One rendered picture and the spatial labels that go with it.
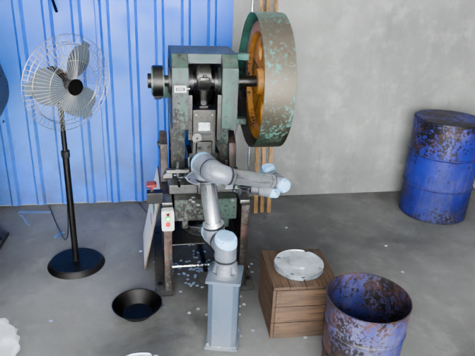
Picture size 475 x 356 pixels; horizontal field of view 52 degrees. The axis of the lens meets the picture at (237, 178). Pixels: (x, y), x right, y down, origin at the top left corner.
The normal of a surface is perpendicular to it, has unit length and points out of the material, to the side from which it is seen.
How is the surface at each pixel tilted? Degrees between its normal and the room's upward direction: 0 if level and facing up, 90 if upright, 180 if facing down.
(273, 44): 49
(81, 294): 0
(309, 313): 90
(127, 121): 90
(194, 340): 0
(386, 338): 92
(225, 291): 90
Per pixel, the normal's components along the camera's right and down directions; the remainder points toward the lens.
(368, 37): 0.17, 0.38
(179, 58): 0.15, -0.38
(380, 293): -0.62, 0.25
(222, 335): -0.10, 0.37
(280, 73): 0.18, 0.11
